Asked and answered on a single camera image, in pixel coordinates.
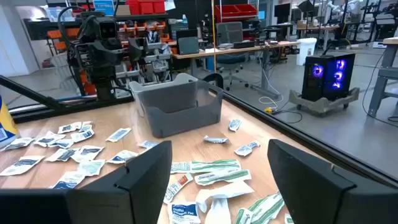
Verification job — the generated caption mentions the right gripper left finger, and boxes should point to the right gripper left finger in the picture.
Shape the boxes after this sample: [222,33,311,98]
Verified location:
[0,141,173,224]

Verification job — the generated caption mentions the blue sign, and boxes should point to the blue sign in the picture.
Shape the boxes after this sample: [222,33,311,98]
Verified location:
[93,0,116,16]

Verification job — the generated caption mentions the grey computer dolly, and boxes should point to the grey computer dolly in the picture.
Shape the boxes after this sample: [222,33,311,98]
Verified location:
[289,87,361,118]

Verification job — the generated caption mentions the red storage bins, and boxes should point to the red storage bins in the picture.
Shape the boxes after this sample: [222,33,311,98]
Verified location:
[126,0,166,16]
[214,3,258,19]

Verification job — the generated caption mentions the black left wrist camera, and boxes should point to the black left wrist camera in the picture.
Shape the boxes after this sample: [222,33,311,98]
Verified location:
[93,16,121,40]

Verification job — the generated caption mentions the white trash bin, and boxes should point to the white trash bin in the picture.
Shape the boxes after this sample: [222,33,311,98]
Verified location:
[295,37,317,66]

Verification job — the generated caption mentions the yellow vertical pole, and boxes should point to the yellow vertical pole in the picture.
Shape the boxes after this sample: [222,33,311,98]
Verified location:
[211,0,218,73]

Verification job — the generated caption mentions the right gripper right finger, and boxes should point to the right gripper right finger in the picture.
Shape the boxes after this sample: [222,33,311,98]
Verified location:
[267,139,398,224]

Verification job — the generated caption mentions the distant wooden table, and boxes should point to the distant wooden table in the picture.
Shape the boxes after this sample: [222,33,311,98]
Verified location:
[297,24,341,50]

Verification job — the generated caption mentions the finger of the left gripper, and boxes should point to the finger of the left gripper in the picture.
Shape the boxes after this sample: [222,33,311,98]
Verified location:
[98,42,124,63]
[127,36,144,62]

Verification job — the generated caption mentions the smoked translucent plastic bin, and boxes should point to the smoked translucent plastic bin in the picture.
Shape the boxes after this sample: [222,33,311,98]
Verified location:
[136,79,224,139]

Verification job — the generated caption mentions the grey laptop on desk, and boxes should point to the grey laptop on desk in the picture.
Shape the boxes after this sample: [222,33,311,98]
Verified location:
[177,36,200,55]

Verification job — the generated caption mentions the black computer tower purple lights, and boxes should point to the black computer tower purple lights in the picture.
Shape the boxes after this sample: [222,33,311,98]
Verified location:
[301,52,356,102]

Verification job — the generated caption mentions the long wooden desk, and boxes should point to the long wooden desk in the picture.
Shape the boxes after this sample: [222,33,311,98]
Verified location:
[172,40,301,100]

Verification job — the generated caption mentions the black floor cable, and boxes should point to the black floor cable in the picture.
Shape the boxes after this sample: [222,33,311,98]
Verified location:
[270,108,304,124]

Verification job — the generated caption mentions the dark office chair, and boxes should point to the dark office chair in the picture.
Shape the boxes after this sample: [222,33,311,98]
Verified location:
[216,54,249,91]

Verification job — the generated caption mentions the parts rack with orange bins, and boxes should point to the parts rack with orange bins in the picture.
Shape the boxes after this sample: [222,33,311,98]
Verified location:
[46,18,175,94]

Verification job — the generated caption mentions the grey metal workbench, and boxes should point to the grey metal workbench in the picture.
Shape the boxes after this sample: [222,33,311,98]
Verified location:
[368,36,398,118]

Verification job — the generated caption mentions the white floor cable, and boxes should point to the white floor cable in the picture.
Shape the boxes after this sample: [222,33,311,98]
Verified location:
[257,55,285,110]

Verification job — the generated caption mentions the light grey plastic bin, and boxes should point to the light grey plastic bin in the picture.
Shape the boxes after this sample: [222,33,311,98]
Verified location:
[129,73,200,118]

